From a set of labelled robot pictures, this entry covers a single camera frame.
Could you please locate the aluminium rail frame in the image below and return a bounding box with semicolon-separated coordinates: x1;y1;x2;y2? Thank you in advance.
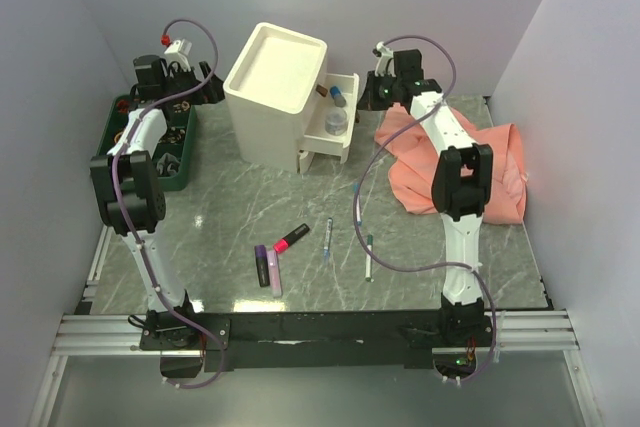
27;226;601;427

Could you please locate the light pink highlighter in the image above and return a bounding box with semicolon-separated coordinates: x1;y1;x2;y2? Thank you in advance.
267;249;283;298

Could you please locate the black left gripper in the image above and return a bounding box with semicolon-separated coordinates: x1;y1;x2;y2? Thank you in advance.
164;62;237;106

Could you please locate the blue cap white marker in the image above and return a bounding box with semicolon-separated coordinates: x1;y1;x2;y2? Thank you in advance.
353;183;362;227

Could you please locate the pink cloth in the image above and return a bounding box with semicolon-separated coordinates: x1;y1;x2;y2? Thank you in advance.
386;110;527;225

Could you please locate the pink black highlighter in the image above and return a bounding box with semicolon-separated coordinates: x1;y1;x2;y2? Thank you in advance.
273;223;310;254

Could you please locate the green compartment tray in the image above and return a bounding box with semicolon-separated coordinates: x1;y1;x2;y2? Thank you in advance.
97;95;198;192

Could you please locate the green cap white marker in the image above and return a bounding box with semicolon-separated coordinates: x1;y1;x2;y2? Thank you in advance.
365;234;374;283

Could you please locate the white three-drawer organizer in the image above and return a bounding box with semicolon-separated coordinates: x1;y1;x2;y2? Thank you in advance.
223;22;360;174

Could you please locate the thin blue pen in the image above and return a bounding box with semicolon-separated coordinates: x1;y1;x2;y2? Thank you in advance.
323;217;333;264

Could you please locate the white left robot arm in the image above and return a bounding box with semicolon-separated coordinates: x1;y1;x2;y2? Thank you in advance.
90;64;224;349

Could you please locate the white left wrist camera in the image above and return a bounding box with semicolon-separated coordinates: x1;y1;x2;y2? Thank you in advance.
161;34;192;72

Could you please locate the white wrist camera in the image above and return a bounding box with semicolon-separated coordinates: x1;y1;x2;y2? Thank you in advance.
373;42;395;77
161;34;192;72

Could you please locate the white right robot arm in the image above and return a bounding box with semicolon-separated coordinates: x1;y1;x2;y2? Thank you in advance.
358;42;493;345

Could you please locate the purple black highlighter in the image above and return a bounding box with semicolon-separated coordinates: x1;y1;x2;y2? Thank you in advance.
254;245;270;287

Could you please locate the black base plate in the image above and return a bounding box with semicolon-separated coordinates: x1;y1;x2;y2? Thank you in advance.
127;310;496;379

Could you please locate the clear round tape container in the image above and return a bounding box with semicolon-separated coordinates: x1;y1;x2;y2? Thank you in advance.
325;107;349;136

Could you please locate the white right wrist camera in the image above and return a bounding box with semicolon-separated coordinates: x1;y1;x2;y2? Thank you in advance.
373;42;395;77

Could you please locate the blue cap glue stick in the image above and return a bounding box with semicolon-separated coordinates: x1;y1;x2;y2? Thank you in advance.
329;86;346;108

